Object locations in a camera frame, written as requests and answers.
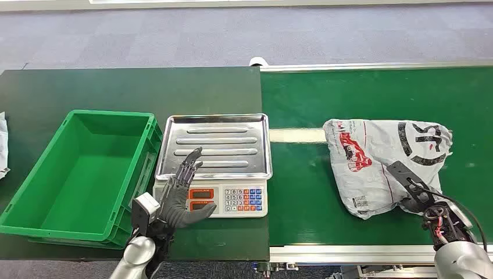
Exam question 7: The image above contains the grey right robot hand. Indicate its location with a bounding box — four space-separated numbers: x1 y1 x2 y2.
387 160 477 252

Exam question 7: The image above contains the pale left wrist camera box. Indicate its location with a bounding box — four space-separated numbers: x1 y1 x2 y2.
131 192 161 237

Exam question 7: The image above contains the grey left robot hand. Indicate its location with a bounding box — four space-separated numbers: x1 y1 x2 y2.
159 146 218 229

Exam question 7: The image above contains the green conveyor belt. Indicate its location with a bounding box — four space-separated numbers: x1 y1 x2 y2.
260 66 493 248

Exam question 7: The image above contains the grey printed plastic mailer package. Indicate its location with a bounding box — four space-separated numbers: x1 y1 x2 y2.
323 118 454 221

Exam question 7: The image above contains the white plastic parcel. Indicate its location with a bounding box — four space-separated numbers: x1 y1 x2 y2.
0 112 11 180

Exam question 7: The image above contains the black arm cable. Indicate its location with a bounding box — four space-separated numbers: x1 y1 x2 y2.
407 179 488 253

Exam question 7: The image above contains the white electronic scale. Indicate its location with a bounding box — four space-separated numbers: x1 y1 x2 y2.
152 178 269 219

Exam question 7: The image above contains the green plastic crate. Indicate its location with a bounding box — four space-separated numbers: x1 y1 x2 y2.
0 109 164 251

